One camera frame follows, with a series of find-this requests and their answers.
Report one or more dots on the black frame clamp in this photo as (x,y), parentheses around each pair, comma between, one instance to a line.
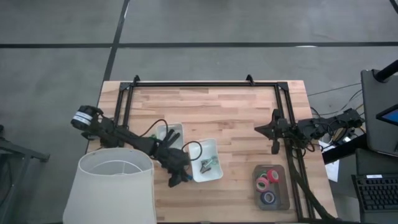
(250,79)
(136,79)

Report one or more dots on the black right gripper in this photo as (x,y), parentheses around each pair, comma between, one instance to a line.
(281,130)

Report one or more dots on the white lamp shade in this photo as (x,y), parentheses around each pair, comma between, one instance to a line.
(112,193)

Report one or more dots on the white paper sheet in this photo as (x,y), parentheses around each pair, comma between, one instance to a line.
(332,169)

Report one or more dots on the grey metal stand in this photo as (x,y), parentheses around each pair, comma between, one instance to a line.
(18,152)

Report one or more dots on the monitor with blue screen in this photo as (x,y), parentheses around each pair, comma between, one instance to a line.
(390,115)

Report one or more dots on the red tape roll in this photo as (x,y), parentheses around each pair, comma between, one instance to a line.
(270,175)

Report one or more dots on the black keyboard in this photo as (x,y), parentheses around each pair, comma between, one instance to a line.
(377,193)

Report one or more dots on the green tape roll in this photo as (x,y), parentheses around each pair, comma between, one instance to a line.
(261,175)

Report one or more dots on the black staple remover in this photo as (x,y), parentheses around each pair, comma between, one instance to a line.
(205,166)

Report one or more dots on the white plastic bin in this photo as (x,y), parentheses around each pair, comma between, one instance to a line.
(161,130)
(214,171)

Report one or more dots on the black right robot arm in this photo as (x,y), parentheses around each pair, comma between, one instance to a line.
(329,126)

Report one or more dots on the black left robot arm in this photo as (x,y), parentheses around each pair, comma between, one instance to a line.
(124,138)

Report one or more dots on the clear grey plastic bin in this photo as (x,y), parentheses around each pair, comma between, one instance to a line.
(283,193)

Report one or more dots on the black support beam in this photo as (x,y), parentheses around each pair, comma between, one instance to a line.
(342,149)

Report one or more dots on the blue tape roll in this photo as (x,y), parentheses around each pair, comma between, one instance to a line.
(263,198)

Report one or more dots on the grey flat panel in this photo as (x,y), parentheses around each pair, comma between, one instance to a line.
(373,137)

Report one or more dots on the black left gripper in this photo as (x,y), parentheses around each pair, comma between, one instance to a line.
(174,161)

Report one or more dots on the black metal table frame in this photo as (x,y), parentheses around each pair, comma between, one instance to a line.
(202,84)

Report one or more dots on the pink tape roll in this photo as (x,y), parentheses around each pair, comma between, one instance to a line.
(258,185)

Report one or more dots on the black pole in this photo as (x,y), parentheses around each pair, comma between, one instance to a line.
(387,72)

